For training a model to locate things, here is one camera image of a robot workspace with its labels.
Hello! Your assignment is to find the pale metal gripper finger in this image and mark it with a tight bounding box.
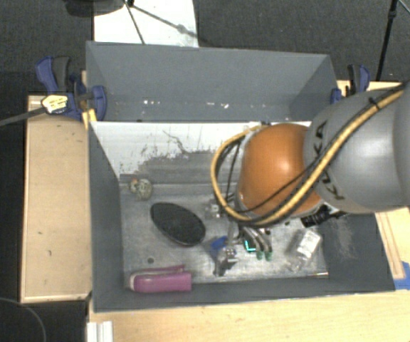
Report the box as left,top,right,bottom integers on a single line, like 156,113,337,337
204,199,224,220
212,247,240,277

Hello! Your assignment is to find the small blue object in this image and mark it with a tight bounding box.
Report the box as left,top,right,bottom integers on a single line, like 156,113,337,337
209,236,229,253

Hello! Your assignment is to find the clear plastic bottle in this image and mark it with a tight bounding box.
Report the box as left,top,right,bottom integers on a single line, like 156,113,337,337
285,228,323,272

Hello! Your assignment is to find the purple stapler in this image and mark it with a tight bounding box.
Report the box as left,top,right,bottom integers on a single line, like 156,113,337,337
125,264,194,294

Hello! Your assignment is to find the speckled brown round object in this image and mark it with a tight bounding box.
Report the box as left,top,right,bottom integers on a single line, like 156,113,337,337
128,177,154,201

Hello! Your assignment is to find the grey metal bin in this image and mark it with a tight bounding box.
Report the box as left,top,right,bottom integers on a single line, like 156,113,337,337
85,40,396,313

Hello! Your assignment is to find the black cylinder on white bracket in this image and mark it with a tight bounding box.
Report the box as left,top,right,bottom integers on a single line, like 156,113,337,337
300,204,341,228

